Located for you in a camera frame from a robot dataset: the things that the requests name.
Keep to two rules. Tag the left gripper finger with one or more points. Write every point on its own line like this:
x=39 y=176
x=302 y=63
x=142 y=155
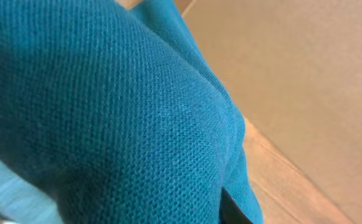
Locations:
x=230 y=213

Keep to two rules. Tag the folded light blue jeans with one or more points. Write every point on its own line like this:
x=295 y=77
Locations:
x=22 y=202

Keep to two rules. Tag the dark blue t-shirt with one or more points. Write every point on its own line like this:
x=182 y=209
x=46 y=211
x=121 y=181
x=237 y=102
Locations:
x=116 y=116

